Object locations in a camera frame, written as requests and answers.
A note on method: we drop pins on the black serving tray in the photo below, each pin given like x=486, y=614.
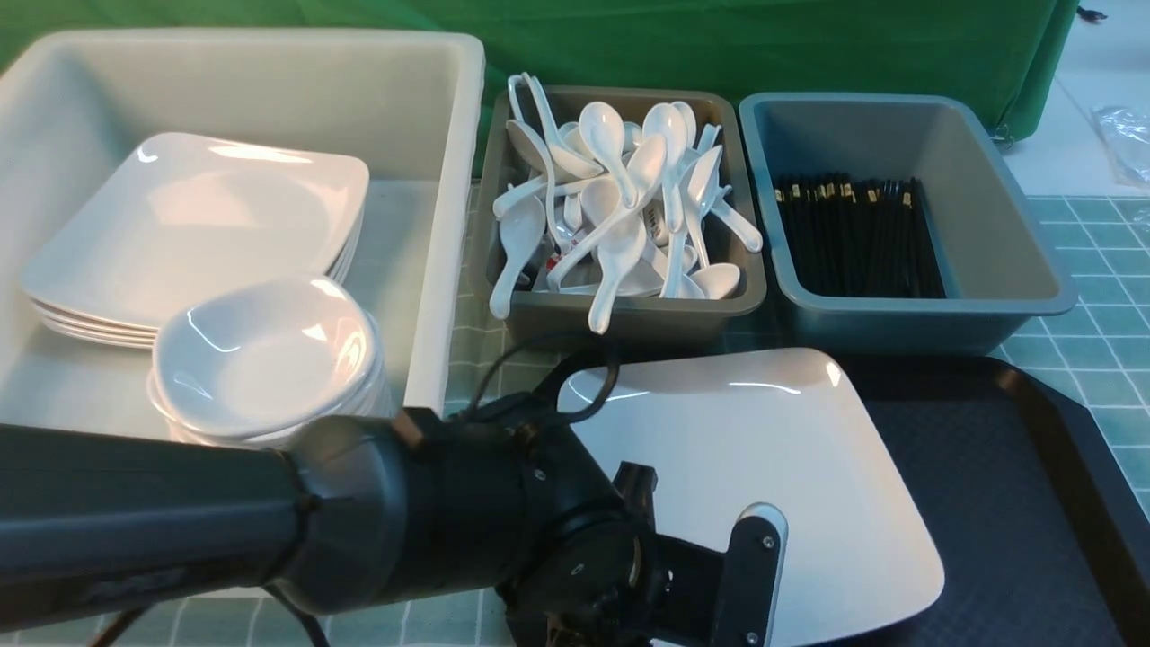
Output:
x=1041, y=543

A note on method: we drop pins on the blue grey chopstick bin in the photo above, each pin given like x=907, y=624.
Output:
x=998, y=272

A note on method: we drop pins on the white square plate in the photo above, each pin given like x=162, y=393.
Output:
x=186, y=218
x=90, y=332
x=337, y=272
x=99, y=340

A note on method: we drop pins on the white spoon centre tall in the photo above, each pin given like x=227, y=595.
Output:
x=602, y=198

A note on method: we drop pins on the green cloth backdrop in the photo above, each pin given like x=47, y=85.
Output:
x=997, y=57

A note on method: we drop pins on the small white bowl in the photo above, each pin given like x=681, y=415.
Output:
x=260, y=359

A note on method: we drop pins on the olive grey spoon bin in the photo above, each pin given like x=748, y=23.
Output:
x=645, y=322

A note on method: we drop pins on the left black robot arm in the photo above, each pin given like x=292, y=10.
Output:
x=361, y=512

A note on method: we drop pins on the clear plastic wrapper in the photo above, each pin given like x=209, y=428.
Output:
x=1124, y=132

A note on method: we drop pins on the white spoon right side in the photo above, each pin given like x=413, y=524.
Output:
x=707, y=194

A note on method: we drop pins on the top white square plate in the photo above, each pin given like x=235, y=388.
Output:
x=186, y=218

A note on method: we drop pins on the bundle of black chopsticks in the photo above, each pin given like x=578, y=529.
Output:
x=859, y=238

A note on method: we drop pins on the bottom white square plate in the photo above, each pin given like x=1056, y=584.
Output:
x=99, y=340

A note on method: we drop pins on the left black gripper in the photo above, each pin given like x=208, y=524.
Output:
x=602, y=575

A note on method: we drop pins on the large white rice plate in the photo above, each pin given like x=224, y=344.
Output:
x=784, y=427

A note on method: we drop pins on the large white plastic tub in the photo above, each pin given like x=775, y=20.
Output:
x=77, y=103

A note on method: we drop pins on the white spoon hanging front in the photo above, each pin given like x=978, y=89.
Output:
x=618, y=252

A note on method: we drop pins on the white spoon left edge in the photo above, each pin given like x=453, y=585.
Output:
x=521, y=230

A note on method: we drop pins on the white spoon back left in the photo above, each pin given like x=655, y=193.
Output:
x=567, y=158

